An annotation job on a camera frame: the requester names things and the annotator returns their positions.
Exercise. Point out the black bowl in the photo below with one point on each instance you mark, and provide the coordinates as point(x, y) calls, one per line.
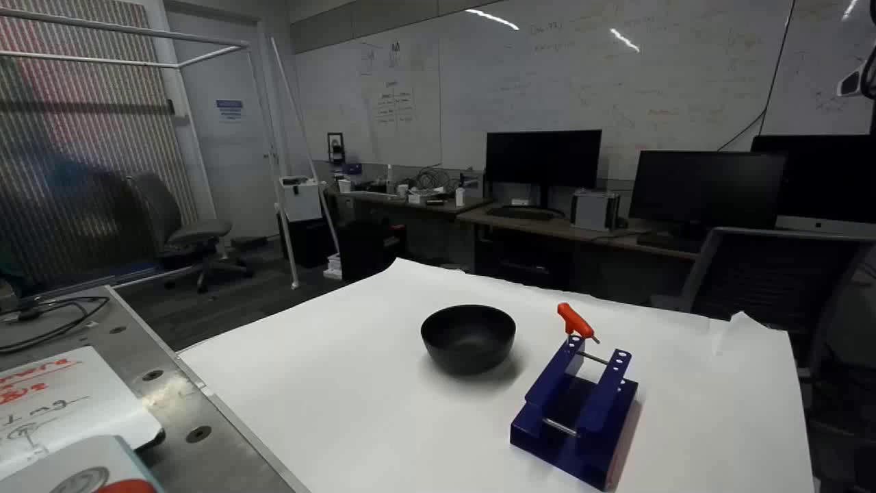
point(468, 343)

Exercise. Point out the cluttered office desk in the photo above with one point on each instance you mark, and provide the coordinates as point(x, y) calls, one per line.
point(411, 206)

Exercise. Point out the wooden office desk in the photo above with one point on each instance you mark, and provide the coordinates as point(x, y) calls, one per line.
point(550, 233)

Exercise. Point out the black computer monitor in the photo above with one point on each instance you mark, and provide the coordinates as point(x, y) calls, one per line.
point(706, 187)
point(544, 158)

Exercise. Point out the white rolling cart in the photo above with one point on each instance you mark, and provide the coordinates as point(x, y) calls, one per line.
point(303, 201)

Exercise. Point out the small white box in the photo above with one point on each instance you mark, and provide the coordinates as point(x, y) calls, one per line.
point(594, 209)

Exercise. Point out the white paper sheet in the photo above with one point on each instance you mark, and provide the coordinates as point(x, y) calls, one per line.
point(365, 402)

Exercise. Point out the blue metal rack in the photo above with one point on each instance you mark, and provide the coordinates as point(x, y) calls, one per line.
point(599, 418)

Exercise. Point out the white door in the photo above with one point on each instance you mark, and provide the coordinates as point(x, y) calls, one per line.
point(229, 138)

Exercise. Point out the grey office chair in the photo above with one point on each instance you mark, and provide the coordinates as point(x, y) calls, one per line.
point(173, 229)

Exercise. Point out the mesh-back office chair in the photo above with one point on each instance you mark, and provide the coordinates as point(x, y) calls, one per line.
point(777, 274)

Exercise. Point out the silver-chin computer monitor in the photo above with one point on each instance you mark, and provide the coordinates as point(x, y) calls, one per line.
point(825, 180)

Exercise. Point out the paper with red print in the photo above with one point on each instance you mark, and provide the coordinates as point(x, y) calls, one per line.
point(64, 413)

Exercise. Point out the booklet with round logo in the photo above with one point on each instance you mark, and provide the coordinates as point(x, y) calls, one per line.
point(83, 469)

